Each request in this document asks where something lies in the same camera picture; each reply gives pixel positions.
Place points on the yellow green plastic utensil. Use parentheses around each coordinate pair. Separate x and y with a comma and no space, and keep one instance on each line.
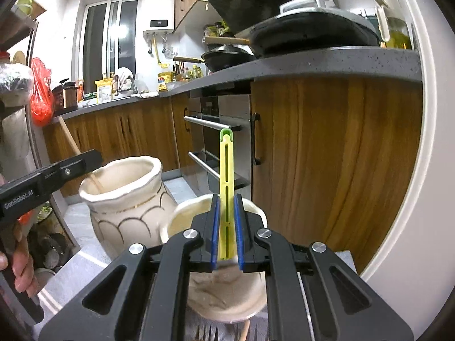
(226,242)

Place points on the yellow oil bottle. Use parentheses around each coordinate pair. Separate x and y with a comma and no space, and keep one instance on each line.
(163,81)

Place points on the cream ceramic utensil holder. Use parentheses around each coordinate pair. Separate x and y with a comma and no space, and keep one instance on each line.
(129,203)

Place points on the stainless built-in oven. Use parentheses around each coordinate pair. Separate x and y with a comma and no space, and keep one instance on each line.
(205,117)

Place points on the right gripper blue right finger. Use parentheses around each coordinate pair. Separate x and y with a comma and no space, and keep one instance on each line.
(239,222)

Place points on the large black lidded pan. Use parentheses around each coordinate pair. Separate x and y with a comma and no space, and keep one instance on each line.
(304,29)

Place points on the white water heater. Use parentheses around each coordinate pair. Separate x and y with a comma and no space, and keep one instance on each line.
(158,16)

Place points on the oil dispenser bottle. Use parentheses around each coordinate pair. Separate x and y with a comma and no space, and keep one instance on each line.
(392,25)

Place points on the black wok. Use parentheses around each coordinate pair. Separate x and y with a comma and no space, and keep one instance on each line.
(220,58)

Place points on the red plastic bag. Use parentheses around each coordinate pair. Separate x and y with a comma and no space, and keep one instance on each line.
(41,101)

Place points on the grey striped table cloth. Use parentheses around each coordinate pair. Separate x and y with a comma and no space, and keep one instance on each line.
(198,327)

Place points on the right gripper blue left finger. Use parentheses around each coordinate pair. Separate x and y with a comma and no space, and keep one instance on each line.
(215,212)

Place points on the person left hand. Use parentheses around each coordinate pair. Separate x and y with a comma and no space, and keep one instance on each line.
(21,264)

